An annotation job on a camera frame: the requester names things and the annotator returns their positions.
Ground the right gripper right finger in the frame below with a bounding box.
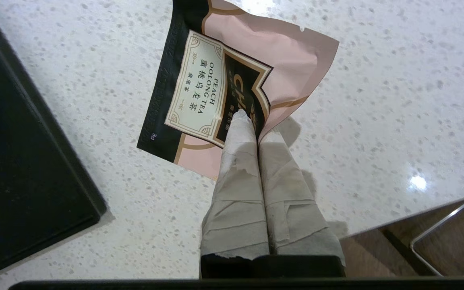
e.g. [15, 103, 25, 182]
[256, 130, 347, 278]

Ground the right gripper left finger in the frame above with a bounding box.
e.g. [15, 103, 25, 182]
[199, 109, 271, 278]

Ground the pink tea bag packet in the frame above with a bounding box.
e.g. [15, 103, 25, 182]
[137, 0, 340, 180]

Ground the black rectangular serving tray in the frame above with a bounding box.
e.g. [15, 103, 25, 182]
[0, 0, 108, 282]

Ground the chrome chair frame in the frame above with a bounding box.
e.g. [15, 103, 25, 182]
[410, 193, 464, 278]

